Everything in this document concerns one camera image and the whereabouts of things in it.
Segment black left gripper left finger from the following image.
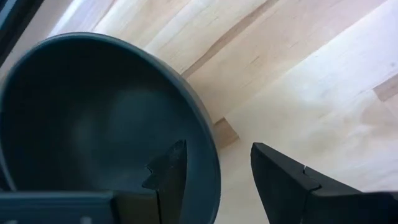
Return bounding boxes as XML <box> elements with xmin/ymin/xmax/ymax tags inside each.
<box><xmin>111</xmin><ymin>139</ymin><xmax>188</xmax><ymax>224</ymax></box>

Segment dark grey bowl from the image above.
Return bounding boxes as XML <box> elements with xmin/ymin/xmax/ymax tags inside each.
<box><xmin>0</xmin><ymin>32</ymin><xmax>222</xmax><ymax>224</ymax></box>

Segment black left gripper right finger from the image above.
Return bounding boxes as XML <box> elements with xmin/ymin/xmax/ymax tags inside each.
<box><xmin>250</xmin><ymin>142</ymin><xmax>398</xmax><ymax>224</ymax></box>

